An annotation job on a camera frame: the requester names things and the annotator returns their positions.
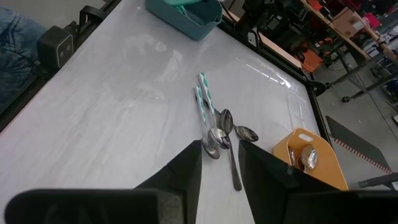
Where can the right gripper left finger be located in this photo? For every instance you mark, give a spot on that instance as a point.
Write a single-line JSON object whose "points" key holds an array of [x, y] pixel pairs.
{"points": [[183, 168]]}

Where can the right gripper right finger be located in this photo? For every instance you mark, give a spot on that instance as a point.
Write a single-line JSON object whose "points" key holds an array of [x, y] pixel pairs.
{"points": [[264, 174]]}

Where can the orange plastic bin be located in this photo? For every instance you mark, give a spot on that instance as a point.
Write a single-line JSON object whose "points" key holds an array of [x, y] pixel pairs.
{"points": [[326, 165]]}

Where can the hazard striped black ramp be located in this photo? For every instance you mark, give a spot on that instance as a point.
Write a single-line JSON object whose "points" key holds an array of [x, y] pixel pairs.
{"points": [[354, 143]]}

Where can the black metal bar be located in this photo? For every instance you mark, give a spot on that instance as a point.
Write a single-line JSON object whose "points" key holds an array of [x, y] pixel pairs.
{"points": [[379, 180]]}

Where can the orange vacuum cleaner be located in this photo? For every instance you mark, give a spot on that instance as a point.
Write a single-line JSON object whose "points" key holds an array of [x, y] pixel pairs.
{"points": [[311, 60]]}

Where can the teal plastic bin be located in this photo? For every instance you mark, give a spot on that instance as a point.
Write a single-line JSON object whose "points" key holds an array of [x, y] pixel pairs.
{"points": [[192, 26]]}

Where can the wooden workbench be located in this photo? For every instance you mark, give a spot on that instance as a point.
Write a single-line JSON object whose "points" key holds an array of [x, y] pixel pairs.
{"points": [[351, 40]]}

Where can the cardboard box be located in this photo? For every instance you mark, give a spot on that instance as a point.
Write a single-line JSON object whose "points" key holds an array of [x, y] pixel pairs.
{"points": [[346, 18]]}

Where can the person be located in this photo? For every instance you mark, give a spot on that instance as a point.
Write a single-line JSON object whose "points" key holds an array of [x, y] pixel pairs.
{"points": [[15, 56]]}

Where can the black cube camera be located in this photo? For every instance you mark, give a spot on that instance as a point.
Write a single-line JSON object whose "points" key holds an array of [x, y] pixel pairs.
{"points": [[56, 46]]}

